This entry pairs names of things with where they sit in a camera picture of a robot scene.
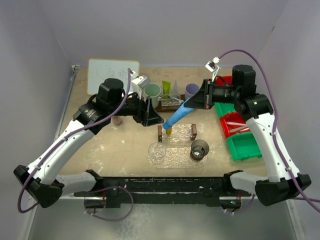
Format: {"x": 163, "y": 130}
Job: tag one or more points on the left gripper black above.
{"x": 145, "y": 109}

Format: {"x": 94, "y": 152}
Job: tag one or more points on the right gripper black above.
{"x": 204, "y": 98}

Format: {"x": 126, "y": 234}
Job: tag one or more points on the purple plastic cup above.
{"x": 190, "y": 90}

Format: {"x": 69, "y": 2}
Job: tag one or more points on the grey toothbrush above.
{"x": 160, "y": 98}

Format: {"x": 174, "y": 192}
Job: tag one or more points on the blue toothpaste tube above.
{"x": 180, "y": 113}

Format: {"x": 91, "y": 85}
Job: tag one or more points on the yellow toothpaste tube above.
{"x": 168, "y": 131}

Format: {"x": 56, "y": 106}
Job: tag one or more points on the clear acrylic toothbrush holder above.
{"x": 169, "y": 105}

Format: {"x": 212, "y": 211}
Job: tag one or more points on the white grey toothpaste tube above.
{"x": 175, "y": 91}

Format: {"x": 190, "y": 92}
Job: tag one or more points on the green plastic cup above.
{"x": 153, "y": 91}

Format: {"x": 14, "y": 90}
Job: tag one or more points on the clear jar brown lid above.
{"x": 180, "y": 133}

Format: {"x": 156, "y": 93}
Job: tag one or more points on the clear plastic cup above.
{"x": 157, "y": 152}

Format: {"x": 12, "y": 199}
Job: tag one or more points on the dark smoked plastic cup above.
{"x": 199, "y": 149}

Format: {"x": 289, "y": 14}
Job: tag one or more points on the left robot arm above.
{"x": 41, "y": 178}

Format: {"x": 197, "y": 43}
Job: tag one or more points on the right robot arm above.
{"x": 283, "y": 179}

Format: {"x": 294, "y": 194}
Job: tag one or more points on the dark wooden oval tray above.
{"x": 159, "y": 109}

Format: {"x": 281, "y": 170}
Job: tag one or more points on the pink white toothbrush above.
{"x": 235, "y": 123}

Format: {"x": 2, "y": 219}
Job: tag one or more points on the red bin far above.
{"x": 223, "y": 80}

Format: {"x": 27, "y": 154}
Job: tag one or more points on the pink cap bottle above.
{"x": 116, "y": 120}

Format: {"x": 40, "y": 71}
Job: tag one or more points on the textured clear oval mat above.
{"x": 176, "y": 157}

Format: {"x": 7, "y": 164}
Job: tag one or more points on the green bin cups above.
{"x": 243, "y": 146}

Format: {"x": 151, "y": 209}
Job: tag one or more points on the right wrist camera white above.
{"x": 213, "y": 67}

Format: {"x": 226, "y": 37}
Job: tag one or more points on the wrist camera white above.
{"x": 213, "y": 67}
{"x": 138, "y": 83}

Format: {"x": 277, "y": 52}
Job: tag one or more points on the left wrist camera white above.
{"x": 138, "y": 83}

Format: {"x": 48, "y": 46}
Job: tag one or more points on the small whiteboard wooden frame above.
{"x": 100, "y": 69}

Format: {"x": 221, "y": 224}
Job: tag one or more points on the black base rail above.
{"x": 208, "y": 191}

